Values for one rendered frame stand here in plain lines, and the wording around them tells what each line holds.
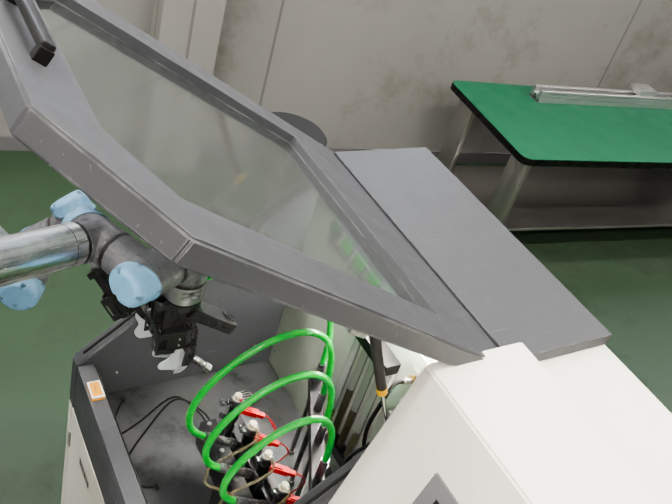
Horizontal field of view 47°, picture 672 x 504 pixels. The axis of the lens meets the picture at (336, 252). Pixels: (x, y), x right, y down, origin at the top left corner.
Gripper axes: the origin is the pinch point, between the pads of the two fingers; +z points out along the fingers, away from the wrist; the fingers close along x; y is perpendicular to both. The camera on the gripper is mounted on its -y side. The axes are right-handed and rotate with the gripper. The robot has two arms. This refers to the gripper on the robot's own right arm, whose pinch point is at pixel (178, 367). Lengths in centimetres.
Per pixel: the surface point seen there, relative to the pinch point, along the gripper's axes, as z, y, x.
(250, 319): 22.1, -33.5, -29.8
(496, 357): -32, -39, 38
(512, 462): -32, -27, 57
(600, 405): -24, -61, 49
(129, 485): 27.9, 9.0, 5.9
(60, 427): 123, -3, -86
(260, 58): 60, -146, -255
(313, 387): 12.9, -33.3, 3.0
